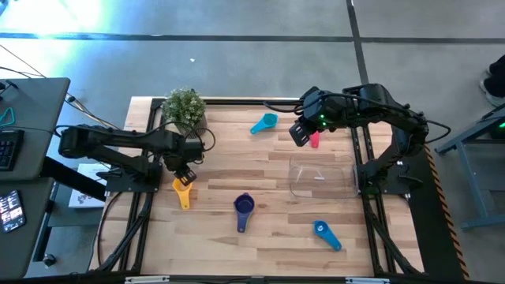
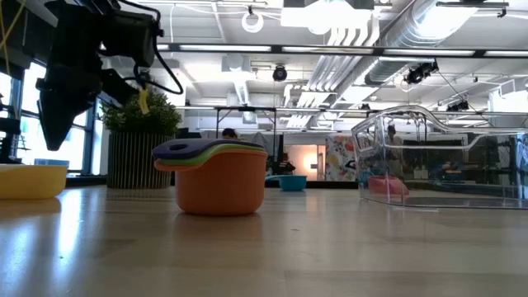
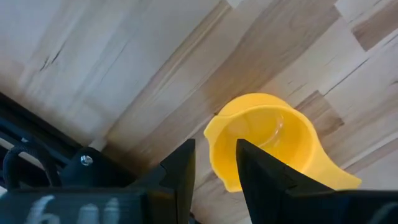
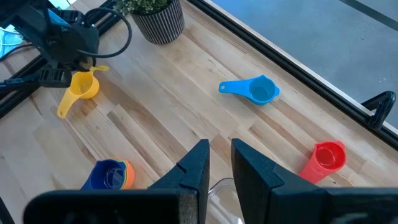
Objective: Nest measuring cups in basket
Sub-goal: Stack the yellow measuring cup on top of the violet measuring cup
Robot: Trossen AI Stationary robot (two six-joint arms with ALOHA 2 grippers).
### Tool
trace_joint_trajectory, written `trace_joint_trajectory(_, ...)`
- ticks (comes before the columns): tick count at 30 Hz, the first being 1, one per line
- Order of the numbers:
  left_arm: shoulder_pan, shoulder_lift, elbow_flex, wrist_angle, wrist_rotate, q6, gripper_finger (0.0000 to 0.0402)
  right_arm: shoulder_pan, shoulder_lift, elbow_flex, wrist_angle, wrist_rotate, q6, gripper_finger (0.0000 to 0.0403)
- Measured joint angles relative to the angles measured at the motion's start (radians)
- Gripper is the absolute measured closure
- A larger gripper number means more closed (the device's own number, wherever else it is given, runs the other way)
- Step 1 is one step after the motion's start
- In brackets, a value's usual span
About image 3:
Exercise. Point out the black aluminium rig frame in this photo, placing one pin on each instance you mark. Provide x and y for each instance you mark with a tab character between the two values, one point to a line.
31	124

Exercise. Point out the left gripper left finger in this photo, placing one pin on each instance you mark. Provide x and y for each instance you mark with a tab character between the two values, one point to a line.
177	186

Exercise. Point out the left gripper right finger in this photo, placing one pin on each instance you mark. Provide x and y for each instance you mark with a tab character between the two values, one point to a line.
273	193

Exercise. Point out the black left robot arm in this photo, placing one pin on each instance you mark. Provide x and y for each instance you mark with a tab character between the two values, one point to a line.
102	174

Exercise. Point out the yellow measuring cup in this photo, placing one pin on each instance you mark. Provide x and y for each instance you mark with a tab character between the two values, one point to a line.
258	124

